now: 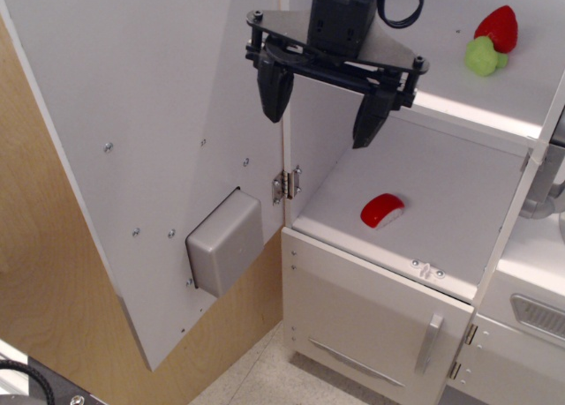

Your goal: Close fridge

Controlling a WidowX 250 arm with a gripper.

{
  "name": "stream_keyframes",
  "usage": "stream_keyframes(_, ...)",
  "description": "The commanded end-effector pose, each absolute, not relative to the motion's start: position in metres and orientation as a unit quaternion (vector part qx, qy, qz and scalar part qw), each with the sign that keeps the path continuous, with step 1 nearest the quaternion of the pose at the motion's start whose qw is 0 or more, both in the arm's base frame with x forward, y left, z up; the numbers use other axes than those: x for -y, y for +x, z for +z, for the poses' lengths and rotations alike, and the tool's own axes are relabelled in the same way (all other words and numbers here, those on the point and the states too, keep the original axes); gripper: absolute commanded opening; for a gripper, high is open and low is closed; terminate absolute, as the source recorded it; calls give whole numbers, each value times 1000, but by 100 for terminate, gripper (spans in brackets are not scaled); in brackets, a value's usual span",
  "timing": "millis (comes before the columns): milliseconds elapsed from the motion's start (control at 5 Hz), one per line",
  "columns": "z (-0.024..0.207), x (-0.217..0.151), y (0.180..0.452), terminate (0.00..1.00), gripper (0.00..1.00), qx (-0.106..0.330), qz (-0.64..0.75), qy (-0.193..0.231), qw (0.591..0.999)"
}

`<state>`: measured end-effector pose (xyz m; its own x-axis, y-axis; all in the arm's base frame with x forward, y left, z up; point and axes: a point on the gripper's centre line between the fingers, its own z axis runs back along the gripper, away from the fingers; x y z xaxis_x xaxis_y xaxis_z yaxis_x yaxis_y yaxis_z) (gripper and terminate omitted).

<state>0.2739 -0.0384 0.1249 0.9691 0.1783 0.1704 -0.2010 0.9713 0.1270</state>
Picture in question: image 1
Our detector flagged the black gripper with plate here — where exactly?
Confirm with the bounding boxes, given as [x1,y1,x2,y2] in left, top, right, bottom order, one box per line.
[245,0,429,149]

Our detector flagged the white fridge door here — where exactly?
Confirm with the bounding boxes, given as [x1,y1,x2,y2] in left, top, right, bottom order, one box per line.
[1,0,283,369]

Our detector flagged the white toy fridge cabinet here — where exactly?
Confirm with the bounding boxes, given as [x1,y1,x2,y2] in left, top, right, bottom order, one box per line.
[285,0,564,303]

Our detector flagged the silver door hinge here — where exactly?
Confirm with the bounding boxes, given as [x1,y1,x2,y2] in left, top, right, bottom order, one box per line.
[271,166,302,205]

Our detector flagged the red white toy sushi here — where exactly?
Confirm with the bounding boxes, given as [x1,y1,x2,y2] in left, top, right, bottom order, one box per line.
[360,193,405,229]

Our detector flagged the green toy broccoli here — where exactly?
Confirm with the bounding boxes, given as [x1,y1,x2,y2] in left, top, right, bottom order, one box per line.
[464,36,509,77]

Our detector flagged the grey plastic dispenser box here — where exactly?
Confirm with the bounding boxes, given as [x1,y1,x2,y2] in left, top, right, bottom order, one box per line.
[185,189,264,298]

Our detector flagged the red toy strawberry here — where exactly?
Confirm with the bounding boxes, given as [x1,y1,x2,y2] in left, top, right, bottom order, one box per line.
[474,5,519,54]

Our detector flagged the white plastic door latch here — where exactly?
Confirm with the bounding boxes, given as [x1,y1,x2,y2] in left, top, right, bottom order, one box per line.
[411,259,446,280]

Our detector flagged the grey toy sink faucet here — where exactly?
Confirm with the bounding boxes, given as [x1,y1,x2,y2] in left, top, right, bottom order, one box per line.
[516,113,565,243]

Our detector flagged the white lower freezer door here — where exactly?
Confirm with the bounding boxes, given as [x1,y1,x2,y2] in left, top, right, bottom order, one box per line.
[282,229,473,404]

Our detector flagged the brass oven door hinges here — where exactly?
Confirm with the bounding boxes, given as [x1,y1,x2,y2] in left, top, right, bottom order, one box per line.
[448,323,478,380]

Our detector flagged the white toy oven unit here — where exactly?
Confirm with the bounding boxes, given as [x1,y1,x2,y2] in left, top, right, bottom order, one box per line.
[448,232,564,404]

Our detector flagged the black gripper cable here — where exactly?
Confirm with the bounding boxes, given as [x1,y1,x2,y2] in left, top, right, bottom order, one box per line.
[376,0,427,30]

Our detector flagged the silver freezer door handle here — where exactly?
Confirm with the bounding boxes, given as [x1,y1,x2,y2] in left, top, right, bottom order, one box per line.
[414,313,444,375]

